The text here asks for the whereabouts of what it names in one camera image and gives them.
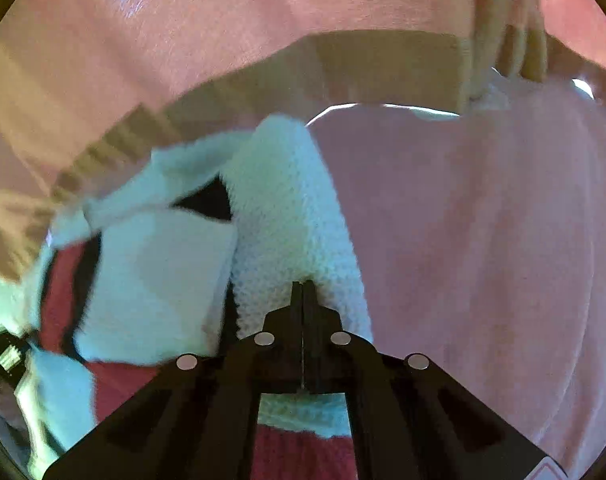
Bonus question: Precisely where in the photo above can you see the blurred beige cloth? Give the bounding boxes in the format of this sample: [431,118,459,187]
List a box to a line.
[460,0,551,111]

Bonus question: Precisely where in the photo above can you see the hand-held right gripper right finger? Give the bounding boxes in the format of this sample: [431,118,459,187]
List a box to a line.
[302,281,568,480]

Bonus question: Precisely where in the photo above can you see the white knit sweater red trim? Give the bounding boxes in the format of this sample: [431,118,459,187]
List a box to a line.
[13,114,375,480]

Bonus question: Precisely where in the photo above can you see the pink curtain with tan hem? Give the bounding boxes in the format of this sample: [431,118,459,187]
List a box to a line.
[0,0,606,281]

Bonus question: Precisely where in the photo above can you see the pink bed sheet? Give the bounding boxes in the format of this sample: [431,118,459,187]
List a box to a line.
[307,67,606,480]

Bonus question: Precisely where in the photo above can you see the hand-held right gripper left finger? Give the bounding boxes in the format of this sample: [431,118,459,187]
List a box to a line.
[42,281,303,480]

